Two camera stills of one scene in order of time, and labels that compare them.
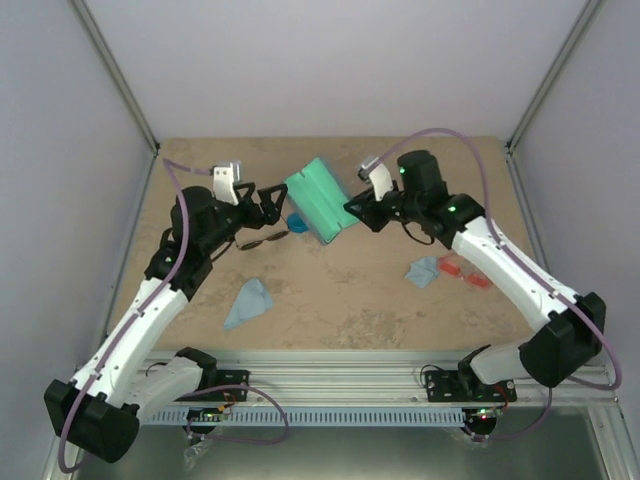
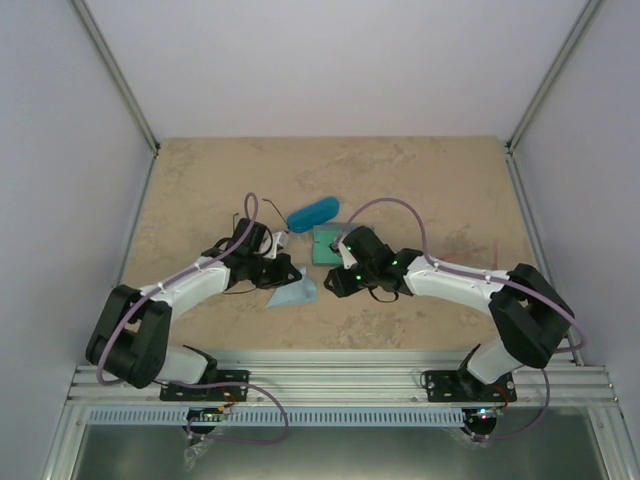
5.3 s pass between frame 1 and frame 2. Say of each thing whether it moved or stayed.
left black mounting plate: stayed
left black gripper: moved
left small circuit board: stayed
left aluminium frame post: stayed
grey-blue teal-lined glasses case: moved
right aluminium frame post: stayed
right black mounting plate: stayed
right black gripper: moved
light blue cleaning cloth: moved
